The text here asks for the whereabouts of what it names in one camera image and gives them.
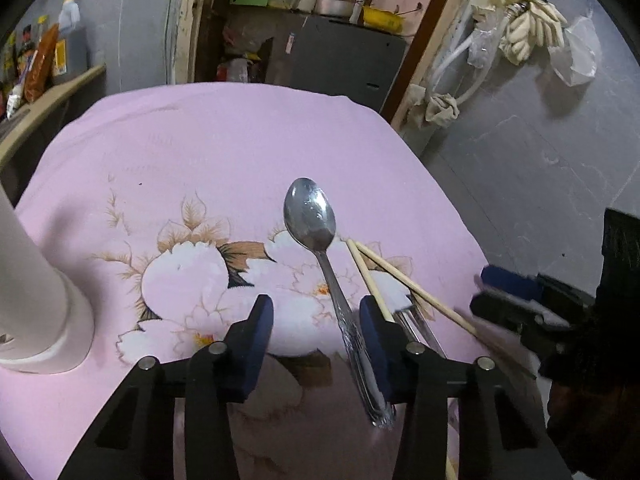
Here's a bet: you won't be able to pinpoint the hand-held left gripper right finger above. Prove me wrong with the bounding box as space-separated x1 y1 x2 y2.
359 295 573 480

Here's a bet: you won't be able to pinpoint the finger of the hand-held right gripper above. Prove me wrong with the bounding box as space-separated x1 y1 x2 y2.
470 292 573 348
479 265 546 302

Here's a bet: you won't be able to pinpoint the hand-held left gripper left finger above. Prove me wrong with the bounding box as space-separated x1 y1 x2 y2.
57 294 275 480

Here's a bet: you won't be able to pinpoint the wooden chopstick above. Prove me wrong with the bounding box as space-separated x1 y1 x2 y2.
354 241 536 376
346 239 458 480

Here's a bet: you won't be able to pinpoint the large steel spoon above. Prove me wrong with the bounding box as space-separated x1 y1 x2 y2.
283 177 397 430

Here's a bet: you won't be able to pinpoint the white plastic utensil holder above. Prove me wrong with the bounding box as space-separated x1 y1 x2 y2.
0 187 96 376

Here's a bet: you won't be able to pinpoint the knotted cream rag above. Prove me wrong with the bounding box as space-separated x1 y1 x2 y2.
410 85 460 128

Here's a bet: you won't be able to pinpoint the pink floral tablecloth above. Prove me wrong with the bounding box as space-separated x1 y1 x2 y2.
0 82 493 480

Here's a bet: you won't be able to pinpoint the clear hanging plastic bag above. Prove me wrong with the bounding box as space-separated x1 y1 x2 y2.
547 15 603 86

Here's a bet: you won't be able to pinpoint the cream rubber gloves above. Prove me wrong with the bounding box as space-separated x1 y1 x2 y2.
472 0 568 66

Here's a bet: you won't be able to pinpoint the white floor bag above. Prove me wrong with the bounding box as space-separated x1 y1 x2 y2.
220 57 251 83

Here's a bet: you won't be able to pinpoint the grey cabinet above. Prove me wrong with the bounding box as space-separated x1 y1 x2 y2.
265 12 408 116

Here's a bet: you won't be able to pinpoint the yellow basin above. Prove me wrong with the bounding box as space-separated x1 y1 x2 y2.
362 6 405 33

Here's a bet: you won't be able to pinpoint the steel pot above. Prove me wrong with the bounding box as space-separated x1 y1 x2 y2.
312 0 356 18

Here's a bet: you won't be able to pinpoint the white squeeze tube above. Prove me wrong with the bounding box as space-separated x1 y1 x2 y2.
5 82 26 118

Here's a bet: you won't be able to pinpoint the orange seasoning packet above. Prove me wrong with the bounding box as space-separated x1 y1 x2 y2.
24 24 60 103

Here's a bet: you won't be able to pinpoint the large dark oil jug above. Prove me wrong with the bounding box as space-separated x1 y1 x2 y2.
52 0 88 78

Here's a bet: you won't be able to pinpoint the dark sauce bottle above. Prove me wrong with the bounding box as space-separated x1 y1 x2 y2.
14 27 33 86

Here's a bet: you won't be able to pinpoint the white hose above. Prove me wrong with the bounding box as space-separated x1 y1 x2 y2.
425 25 493 106

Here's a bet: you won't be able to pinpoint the wooden door frame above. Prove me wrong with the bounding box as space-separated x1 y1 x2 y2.
167 0 466 131

